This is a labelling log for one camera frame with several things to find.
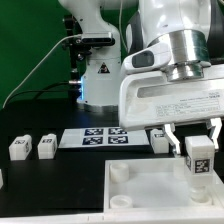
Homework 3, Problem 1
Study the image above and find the paper sheet with markers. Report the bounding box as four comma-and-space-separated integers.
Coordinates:
59, 127, 149, 149

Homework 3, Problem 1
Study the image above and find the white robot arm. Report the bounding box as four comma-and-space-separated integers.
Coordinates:
59, 0, 224, 148

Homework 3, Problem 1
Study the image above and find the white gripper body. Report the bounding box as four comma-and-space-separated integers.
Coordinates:
119, 64, 224, 131

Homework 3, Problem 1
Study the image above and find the white part at edge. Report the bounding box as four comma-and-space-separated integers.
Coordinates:
0, 169, 4, 190

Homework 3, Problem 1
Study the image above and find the white cable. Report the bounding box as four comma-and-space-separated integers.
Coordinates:
2, 33, 84, 109

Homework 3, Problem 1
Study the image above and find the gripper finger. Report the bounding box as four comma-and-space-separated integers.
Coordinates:
162, 123, 181, 156
206, 118, 222, 151

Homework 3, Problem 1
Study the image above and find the silver camera on base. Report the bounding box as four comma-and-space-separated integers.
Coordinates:
77, 32, 115, 47

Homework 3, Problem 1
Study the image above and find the white square tabletop panel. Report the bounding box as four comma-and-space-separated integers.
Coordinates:
104, 158, 224, 212

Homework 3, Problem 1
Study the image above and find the black cable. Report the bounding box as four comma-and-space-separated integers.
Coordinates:
6, 81, 83, 105

